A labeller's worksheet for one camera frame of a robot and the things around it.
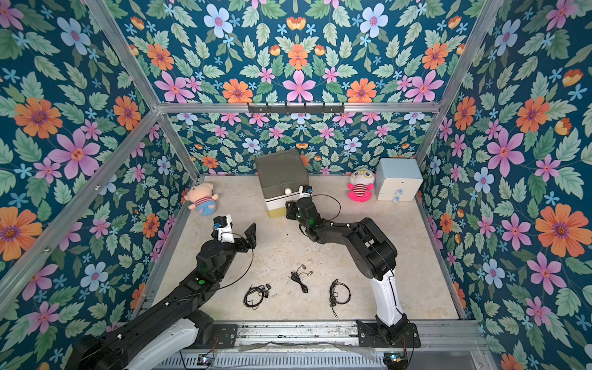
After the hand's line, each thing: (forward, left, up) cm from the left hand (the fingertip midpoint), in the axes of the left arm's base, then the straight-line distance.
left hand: (245, 223), depth 79 cm
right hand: (+15, -15, -8) cm, 23 cm away
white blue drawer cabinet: (+20, -62, -5) cm, 65 cm away
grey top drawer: (+38, -11, -14) cm, 42 cm away
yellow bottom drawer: (+13, -9, -13) cm, 21 cm away
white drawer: (+15, -11, -7) cm, 20 cm away
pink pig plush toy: (+22, +24, -12) cm, 35 cm away
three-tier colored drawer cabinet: (+38, -11, -14) cm, 42 cm away
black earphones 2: (-13, -16, -19) cm, 28 cm away
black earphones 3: (-21, -32, -19) cm, 43 cm away
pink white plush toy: (+27, -49, -13) cm, 58 cm away
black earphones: (-19, -1, -19) cm, 27 cm away
